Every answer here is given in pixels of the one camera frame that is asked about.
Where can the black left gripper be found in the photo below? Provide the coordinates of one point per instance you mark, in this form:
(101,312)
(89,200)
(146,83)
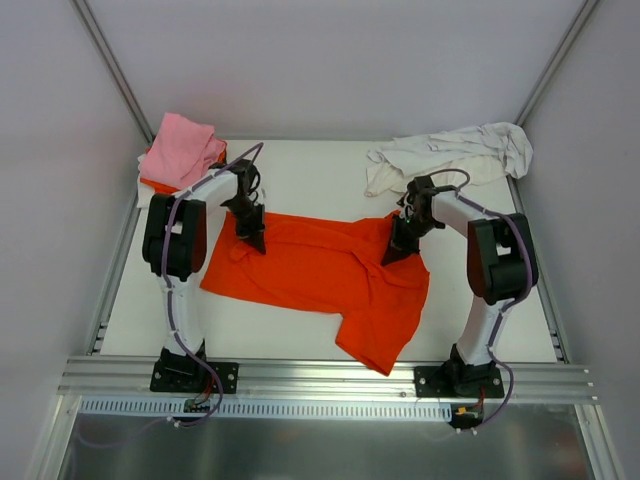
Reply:
(250,227)

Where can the folded white t shirt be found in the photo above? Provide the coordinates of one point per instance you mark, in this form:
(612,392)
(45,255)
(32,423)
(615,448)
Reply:
(144,192)

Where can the aluminium mounting rail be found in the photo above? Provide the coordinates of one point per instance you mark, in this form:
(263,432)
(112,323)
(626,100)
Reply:
(554,383)

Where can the folded orange t shirt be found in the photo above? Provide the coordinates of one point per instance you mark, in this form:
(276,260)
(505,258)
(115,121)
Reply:
(171,172)

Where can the orange t shirt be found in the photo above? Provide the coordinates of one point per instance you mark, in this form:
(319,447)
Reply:
(329,267)
(171,172)

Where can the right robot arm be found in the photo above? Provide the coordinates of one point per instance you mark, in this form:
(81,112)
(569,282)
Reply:
(501,271)

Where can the right corner frame post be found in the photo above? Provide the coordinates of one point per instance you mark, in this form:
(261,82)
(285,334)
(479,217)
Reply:
(573,32)

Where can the crumpled white t shirt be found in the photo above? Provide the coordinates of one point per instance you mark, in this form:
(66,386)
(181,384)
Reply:
(487,153)

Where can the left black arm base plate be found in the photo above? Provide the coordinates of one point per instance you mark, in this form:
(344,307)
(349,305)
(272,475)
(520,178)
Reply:
(225,377)

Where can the white slotted cable duct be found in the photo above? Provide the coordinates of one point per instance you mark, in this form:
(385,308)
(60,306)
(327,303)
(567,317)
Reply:
(264,409)

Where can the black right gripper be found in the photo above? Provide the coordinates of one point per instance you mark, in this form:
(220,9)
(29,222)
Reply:
(401,238)

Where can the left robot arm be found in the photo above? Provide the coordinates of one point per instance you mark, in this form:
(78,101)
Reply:
(175,248)

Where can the folded pink t shirt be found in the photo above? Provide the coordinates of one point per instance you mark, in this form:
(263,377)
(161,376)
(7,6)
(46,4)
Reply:
(179,134)

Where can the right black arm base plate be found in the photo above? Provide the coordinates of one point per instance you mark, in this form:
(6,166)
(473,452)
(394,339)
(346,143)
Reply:
(458,381)

